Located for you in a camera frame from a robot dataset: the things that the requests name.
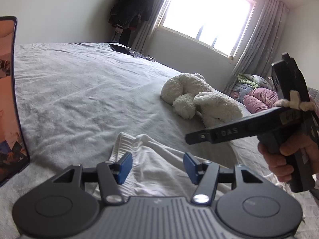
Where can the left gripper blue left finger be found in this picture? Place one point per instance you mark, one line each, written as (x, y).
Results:
(110, 176)

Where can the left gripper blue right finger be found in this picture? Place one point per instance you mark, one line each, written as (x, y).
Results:
(205, 176)

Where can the white pants garment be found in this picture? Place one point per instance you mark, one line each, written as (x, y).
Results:
(158, 170)

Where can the patterned clothes pile by curtain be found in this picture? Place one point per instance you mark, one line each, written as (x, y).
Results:
(246, 83)

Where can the dark hanging clothes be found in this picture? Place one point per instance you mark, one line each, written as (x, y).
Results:
(125, 17)

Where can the person's right hand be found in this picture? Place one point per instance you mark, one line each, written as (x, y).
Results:
(277, 164)

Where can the pink folded quilt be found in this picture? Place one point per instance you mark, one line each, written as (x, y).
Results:
(260, 99)

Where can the white plush dog toy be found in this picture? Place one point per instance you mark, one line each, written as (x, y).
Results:
(189, 94)

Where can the grey bed sheet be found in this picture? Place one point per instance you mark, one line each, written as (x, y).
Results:
(70, 93)

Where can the grey window curtain right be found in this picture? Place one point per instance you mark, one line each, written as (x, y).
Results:
(263, 43)

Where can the grey window curtain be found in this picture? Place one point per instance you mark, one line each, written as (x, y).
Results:
(263, 43)
(147, 29)

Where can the smartphone on stand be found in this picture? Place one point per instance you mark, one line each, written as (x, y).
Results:
(14, 154)

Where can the black tablet on bed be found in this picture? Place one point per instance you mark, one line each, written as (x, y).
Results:
(120, 49)

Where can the grey window curtain left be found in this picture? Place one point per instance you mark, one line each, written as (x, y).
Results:
(147, 29)

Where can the window with white frame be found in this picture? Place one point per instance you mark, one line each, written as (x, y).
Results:
(218, 24)

